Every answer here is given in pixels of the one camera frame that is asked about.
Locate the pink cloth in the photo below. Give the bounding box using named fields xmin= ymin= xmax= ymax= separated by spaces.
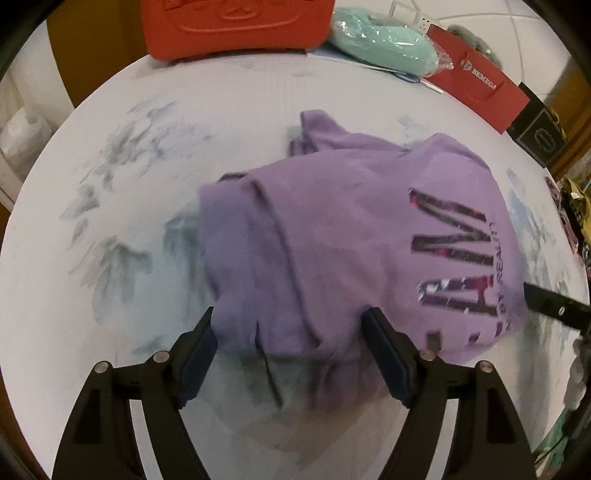
xmin=545 ymin=175 xmax=591 ymax=268

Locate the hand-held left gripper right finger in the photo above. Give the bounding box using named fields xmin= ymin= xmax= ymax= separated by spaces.
xmin=362 ymin=307 xmax=532 ymax=480

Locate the teal plush in plastic bag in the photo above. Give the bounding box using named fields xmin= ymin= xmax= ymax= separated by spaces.
xmin=329 ymin=7 xmax=455 ymax=79

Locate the purple printed t-shirt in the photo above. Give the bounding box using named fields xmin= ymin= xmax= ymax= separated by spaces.
xmin=198 ymin=109 xmax=529 ymax=411

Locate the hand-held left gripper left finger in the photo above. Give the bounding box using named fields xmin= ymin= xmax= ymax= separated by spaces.
xmin=51 ymin=305 xmax=219 ymax=480

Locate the red bear-embossed suitcase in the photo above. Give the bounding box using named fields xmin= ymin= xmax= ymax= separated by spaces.
xmin=141 ymin=0 xmax=335 ymax=63

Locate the red paper bag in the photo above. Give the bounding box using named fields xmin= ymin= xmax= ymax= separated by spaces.
xmin=422 ymin=25 xmax=532 ymax=134

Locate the white wall socket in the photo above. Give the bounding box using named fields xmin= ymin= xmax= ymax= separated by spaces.
xmin=390 ymin=0 xmax=432 ymax=28

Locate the black gift box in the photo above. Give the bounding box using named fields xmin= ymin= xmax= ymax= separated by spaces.
xmin=507 ymin=82 xmax=568 ymax=168

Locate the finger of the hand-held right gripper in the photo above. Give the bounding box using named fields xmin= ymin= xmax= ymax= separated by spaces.
xmin=523 ymin=281 xmax=591 ymax=332

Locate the grey plush toy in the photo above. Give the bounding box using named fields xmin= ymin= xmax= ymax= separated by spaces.
xmin=445 ymin=23 xmax=506 ymax=70

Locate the white plastic bag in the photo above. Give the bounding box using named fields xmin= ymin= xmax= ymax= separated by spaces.
xmin=0 ymin=108 xmax=51 ymax=167

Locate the person's right hand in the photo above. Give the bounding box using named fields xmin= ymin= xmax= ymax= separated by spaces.
xmin=570 ymin=337 xmax=591 ymax=409

